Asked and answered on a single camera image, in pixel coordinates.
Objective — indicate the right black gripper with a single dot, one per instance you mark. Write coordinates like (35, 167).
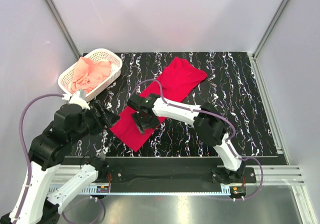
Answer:
(142, 126)

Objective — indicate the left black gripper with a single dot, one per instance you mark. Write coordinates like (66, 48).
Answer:
(107, 118)

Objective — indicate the red t-shirt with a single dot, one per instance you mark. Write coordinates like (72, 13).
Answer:
(177, 80)

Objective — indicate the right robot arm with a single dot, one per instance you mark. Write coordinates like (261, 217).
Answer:
(211, 128)

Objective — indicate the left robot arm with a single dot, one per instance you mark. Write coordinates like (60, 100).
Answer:
(72, 122)

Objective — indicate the peach t-shirt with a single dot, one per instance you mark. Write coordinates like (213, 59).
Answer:
(88, 74)

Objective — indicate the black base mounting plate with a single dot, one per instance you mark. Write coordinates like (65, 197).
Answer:
(165, 174)

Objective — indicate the white plastic laundry basket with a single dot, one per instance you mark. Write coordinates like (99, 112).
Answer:
(96, 55)

